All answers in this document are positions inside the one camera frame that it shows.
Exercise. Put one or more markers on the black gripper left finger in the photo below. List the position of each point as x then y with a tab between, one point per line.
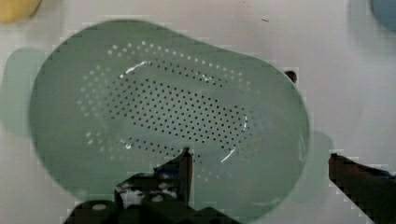
171	180

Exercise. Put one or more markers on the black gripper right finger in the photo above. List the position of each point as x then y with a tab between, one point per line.
372	190

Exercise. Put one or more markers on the green plastic strainer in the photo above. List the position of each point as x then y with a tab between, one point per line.
124	97

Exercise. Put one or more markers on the blue plastic cup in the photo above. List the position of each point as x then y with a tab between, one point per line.
385	13

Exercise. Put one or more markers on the peeled banana toy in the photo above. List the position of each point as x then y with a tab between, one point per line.
16	10

